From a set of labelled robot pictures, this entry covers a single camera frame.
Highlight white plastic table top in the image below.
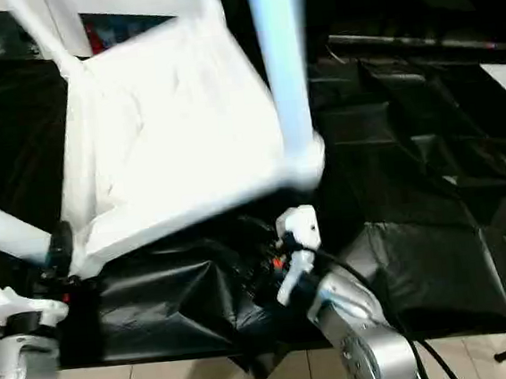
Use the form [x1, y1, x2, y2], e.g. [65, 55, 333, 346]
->
[44, 0, 336, 280]

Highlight black mat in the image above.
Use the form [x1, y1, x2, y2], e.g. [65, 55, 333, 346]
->
[0, 8, 506, 379]

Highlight long black bar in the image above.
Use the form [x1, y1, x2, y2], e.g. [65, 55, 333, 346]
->
[328, 17, 506, 66]

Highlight white cabinet with glass doors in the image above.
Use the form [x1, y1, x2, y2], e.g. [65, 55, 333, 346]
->
[0, 0, 204, 67]

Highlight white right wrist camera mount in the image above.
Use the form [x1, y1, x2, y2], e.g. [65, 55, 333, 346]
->
[269, 204, 328, 306]

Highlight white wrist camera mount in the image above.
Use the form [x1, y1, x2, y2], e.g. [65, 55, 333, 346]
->
[0, 252, 71, 335]
[269, 204, 328, 306]

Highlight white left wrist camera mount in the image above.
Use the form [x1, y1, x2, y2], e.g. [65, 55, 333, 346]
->
[0, 252, 71, 335]

